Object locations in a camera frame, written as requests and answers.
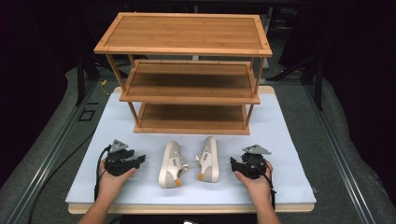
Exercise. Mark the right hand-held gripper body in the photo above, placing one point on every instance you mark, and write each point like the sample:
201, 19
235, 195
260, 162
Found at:
253, 165

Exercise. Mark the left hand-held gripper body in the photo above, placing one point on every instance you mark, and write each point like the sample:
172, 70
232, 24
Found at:
116, 163

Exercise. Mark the beige sneaker with yellow heel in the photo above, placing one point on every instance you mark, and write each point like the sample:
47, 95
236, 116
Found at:
210, 165
169, 168

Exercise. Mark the three-tier wooden shoe rack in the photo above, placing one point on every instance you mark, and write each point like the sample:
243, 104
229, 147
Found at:
186, 32

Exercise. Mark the person's right hand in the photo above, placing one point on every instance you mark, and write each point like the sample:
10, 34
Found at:
260, 188

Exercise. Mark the person's left hand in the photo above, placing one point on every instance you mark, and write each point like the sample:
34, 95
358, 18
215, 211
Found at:
110, 186

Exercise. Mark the white table mat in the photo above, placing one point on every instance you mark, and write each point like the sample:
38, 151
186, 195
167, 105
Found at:
280, 149

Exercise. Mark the small yellow tag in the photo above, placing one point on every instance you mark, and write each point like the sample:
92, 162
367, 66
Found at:
104, 83

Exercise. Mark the black metal stand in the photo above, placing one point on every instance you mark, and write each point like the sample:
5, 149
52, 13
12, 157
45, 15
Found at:
318, 87
80, 81

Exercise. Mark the grey metal rail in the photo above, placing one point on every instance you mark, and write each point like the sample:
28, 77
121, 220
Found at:
46, 161
339, 149

